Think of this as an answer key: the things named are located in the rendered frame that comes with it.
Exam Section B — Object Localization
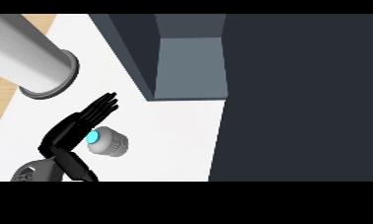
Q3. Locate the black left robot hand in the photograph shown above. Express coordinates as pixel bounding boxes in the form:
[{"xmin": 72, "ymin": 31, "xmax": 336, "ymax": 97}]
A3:
[{"xmin": 36, "ymin": 91, "xmax": 120, "ymax": 183}]

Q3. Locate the clear water bottle blue cap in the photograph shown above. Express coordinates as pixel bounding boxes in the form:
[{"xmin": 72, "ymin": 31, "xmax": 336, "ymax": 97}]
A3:
[{"xmin": 84, "ymin": 126, "xmax": 131, "ymax": 158}]

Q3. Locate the dark grey open cabinet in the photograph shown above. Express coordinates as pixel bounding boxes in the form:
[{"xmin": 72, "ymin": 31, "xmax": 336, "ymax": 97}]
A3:
[{"xmin": 87, "ymin": 14, "xmax": 230, "ymax": 103}]

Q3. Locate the large pale grey cylinder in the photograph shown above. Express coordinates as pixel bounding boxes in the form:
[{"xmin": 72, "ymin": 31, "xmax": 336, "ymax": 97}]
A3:
[{"xmin": 0, "ymin": 14, "xmax": 81, "ymax": 101}]

